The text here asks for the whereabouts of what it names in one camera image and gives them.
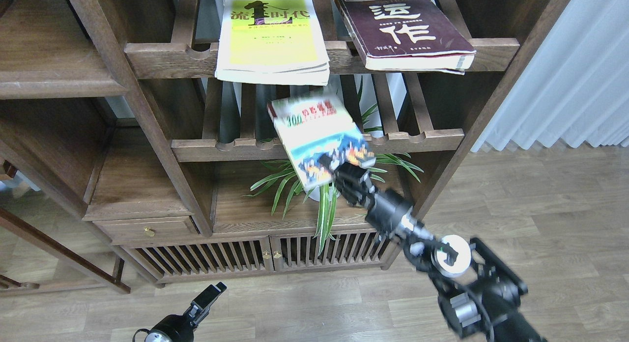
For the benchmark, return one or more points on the dark maroon thick book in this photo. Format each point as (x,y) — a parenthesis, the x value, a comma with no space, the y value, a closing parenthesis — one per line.
(405,35)

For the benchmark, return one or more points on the yellow green paperback book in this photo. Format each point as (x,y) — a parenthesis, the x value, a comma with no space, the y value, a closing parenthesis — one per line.
(272,42)

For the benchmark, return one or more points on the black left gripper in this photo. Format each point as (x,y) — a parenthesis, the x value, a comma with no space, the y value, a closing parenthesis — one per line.
(181,328)

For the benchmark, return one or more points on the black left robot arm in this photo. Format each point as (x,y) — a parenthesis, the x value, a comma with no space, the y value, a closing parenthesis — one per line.
(181,328)

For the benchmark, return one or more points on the green spider plant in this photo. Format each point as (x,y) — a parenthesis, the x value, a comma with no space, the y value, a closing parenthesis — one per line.
(288,185)

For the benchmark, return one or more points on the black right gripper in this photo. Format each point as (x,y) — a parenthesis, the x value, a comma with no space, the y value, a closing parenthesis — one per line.
(387,211)

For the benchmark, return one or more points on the white pleated curtain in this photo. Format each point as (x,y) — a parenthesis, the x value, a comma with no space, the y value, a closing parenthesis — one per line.
(575,89)

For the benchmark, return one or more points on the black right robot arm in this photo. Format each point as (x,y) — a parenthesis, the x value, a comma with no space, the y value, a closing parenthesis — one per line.
(477,292)

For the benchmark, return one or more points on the white green illustrated book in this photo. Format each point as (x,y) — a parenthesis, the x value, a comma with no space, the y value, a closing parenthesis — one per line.
(318,124)

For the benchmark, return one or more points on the dark wooden bookshelf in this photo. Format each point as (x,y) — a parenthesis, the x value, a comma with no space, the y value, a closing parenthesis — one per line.
(111,108)

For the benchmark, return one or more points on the white plant pot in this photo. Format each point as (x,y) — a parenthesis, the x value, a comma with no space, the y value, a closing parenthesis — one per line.
(313,193)

